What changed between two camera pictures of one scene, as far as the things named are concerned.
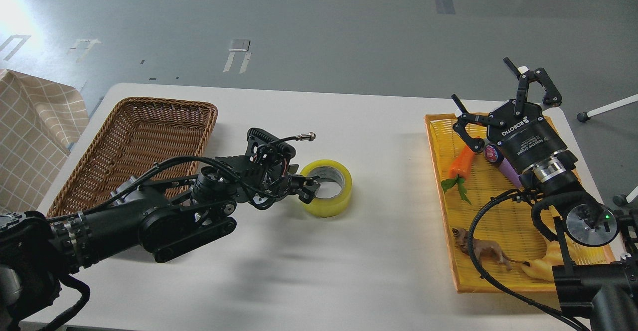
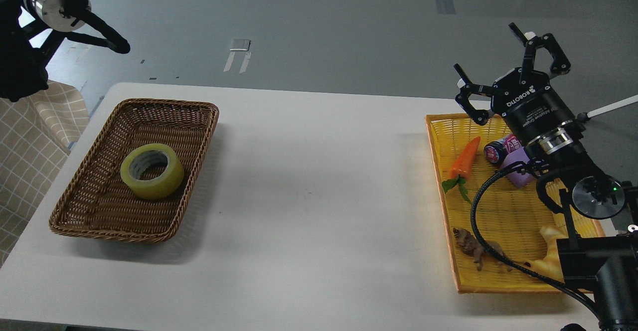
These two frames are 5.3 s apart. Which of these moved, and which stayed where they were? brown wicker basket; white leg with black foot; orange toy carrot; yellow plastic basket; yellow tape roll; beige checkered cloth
Moved: yellow tape roll
Stayed: beige checkered cloth; yellow plastic basket; orange toy carrot; brown wicker basket; white leg with black foot
